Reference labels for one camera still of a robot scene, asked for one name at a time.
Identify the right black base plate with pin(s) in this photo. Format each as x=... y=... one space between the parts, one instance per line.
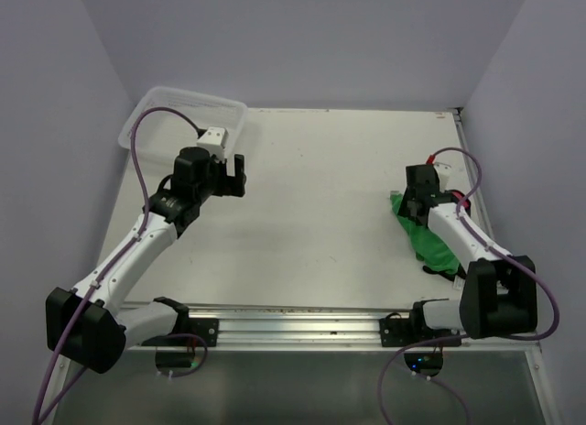
x=396 y=330

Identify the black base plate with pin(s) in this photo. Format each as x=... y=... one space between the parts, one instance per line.
x=205 y=328
x=396 y=330

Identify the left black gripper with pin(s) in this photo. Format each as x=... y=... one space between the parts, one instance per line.
x=230 y=185

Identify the aluminium mounting rail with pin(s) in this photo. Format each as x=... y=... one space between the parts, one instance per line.
x=295 y=329

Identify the white plastic basket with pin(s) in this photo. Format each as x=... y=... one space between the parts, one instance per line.
x=162 y=135

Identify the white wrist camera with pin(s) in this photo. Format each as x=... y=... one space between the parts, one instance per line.
x=214 y=141
x=443 y=171

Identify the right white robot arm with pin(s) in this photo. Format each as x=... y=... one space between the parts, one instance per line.
x=499 y=295

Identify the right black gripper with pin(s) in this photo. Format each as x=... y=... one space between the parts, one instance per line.
x=404 y=205

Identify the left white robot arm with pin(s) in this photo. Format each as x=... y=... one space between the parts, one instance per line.
x=86 y=323

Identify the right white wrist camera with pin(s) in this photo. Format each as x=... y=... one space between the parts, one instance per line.
x=443 y=171

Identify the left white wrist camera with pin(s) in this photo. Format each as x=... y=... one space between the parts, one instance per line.
x=214 y=141

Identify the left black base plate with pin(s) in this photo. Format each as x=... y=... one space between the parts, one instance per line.
x=205 y=328

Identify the green microfiber towel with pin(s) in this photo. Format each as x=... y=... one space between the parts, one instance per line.
x=433 y=254

